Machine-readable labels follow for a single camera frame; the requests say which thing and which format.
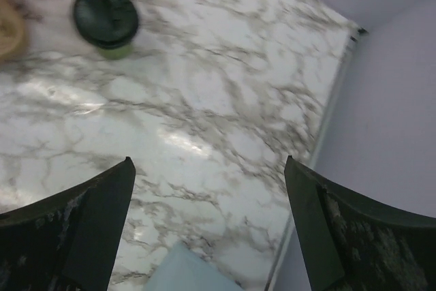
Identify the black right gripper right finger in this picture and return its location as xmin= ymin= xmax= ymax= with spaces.
xmin=284 ymin=157 xmax=435 ymax=291

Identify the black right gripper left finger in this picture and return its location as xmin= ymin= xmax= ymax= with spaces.
xmin=1 ymin=157 xmax=136 ymax=291

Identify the green paper coffee cup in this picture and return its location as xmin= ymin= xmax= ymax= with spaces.
xmin=97 ymin=43 xmax=134 ymax=60

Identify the brown cardboard cup carrier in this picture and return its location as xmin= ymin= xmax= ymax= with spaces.
xmin=1 ymin=0 xmax=28 ymax=63

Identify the black plastic cup lid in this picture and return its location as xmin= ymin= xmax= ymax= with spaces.
xmin=72 ymin=0 xmax=140 ymax=50

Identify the light blue paper bag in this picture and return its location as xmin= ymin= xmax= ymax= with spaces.
xmin=144 ymin=243 xmax=243 ymax=291

